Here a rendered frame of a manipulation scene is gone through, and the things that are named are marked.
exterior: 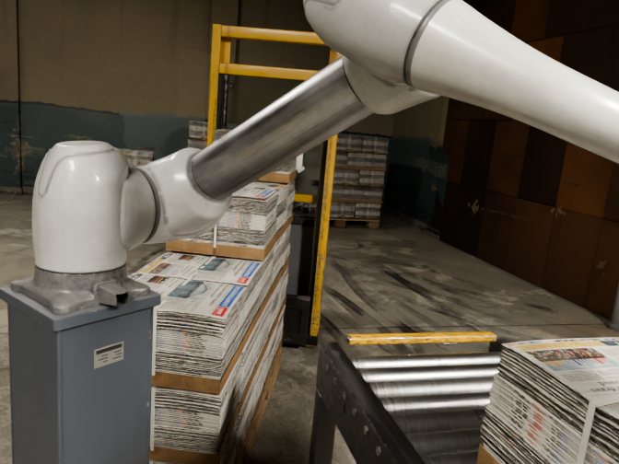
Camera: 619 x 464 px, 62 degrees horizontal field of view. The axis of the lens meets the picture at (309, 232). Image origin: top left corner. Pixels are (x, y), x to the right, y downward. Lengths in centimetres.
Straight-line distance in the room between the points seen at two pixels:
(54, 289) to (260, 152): 42
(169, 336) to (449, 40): 112
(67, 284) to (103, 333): 11
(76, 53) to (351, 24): 798
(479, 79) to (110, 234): 66
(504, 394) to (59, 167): 80
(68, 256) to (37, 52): 772
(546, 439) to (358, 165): 647
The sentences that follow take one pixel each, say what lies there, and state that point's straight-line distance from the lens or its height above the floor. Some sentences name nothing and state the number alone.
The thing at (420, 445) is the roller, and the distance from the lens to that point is 102.
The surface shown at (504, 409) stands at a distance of 90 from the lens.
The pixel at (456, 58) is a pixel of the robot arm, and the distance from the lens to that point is 56.
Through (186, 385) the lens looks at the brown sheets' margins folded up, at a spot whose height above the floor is 62.
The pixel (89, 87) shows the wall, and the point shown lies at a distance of 846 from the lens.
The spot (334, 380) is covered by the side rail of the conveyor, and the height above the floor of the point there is 78.
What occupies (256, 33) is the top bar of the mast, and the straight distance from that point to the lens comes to 307.
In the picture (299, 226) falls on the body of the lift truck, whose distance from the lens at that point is 318.
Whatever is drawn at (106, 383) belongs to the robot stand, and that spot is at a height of 85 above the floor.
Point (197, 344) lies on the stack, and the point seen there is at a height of 74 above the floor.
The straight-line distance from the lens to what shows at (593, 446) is 79.
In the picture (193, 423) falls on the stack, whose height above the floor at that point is 50.
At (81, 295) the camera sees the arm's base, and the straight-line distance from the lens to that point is 96.
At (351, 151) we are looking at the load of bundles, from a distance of 708.
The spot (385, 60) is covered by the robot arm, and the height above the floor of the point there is 141.
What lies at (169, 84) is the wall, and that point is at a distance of 838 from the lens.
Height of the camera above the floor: 133
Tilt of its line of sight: 11 degrees down
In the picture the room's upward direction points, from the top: 5 degrees clockwise
